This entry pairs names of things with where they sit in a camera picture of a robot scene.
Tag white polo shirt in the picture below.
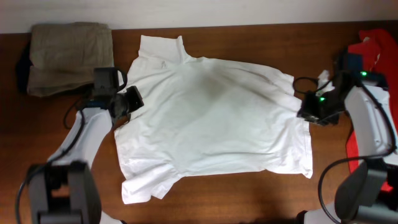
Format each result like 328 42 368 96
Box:
114 35 313 204

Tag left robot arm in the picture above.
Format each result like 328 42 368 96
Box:
23 86 144 224

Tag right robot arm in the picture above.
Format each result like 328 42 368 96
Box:
295 51 397 223

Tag folded khaki pants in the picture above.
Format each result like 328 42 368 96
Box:
27 22 114 97

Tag red garment pile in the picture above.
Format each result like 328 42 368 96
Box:
345 29 398 193

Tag folded dark garment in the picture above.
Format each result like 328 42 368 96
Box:
15 41 33 95

